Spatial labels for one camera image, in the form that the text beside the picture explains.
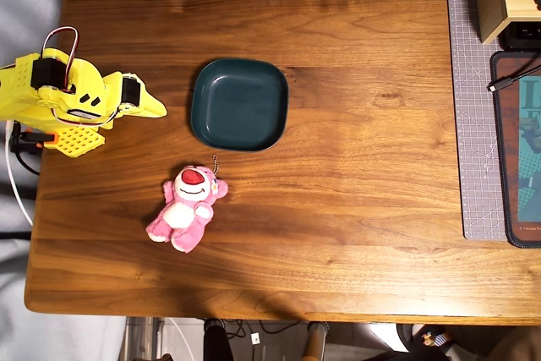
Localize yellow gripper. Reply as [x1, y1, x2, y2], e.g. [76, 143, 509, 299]
[67, 60, 168, 130]

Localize small toy figure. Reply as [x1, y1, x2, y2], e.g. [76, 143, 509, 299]
[420, 329, 453, 347]

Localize orange black table clamp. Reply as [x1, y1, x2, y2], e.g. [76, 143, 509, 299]
[10, 122, 59, 155]

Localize black electronic device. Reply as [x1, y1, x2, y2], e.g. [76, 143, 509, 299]
[498, 21, 541, 52]

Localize thin black floor cables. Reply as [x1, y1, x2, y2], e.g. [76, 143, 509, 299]
[223, 319, 302, 342]

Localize black post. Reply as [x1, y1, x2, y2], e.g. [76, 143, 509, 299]
[203, 318, 236, 361]

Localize dark printed mouse pad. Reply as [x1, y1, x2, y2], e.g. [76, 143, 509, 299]
[489, 50, 541, 249]

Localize grey cutting mat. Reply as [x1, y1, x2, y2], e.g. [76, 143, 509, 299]
[444, 0, 508, 242]

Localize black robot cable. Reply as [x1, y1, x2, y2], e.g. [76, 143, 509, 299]
[10, 123, 41, 176]

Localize yellow robot arm with base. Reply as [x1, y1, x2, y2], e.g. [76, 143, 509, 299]
[0, 47, 107, 159]

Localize white power cable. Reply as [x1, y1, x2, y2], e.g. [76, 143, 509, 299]
[4, 119, 35, 227]

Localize black USB cable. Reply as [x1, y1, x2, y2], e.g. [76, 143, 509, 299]
[487, 63, 541, 93]

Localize pink strawberry bear plush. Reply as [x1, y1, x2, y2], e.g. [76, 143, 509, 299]
[145, 153, 230, 254]

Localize dark green square dish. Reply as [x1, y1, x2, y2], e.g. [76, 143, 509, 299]
[189, 57, 289, 153]

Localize wooden post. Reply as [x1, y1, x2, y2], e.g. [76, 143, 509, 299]
[303, 320, 329, 361]

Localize red white servo cable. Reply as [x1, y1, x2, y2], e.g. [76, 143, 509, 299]
[53, 106, 124, 130]
[41, 26, 81, 96]

